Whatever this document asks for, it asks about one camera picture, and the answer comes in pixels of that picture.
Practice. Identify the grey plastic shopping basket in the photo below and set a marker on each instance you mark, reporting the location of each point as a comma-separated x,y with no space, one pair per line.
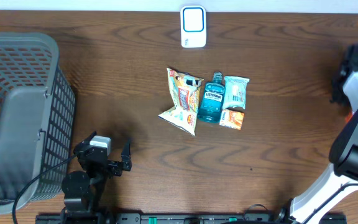
37,109

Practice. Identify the teal mouthwash bottle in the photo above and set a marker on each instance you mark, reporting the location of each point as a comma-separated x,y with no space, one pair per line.
212,102

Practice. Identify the white barcode scanner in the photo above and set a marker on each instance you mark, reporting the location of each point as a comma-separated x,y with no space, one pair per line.
193,26

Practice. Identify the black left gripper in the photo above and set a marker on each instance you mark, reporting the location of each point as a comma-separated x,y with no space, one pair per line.
115,168

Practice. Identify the orange tissue pack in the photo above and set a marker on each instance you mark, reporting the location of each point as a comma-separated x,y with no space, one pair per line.
231,119

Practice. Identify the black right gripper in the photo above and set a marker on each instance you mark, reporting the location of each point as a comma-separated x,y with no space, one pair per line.
337,99

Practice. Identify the yellow snack bag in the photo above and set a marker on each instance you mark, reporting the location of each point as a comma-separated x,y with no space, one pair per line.
185,92

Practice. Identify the red snack packet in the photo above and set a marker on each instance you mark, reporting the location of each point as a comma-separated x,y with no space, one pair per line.
348,117

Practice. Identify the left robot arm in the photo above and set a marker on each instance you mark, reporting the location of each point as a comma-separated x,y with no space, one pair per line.
83,188

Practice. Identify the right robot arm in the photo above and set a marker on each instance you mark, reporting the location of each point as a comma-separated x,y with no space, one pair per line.
340,178

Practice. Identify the light blue wipes pack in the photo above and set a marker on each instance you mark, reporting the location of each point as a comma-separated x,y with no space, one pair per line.
235,94

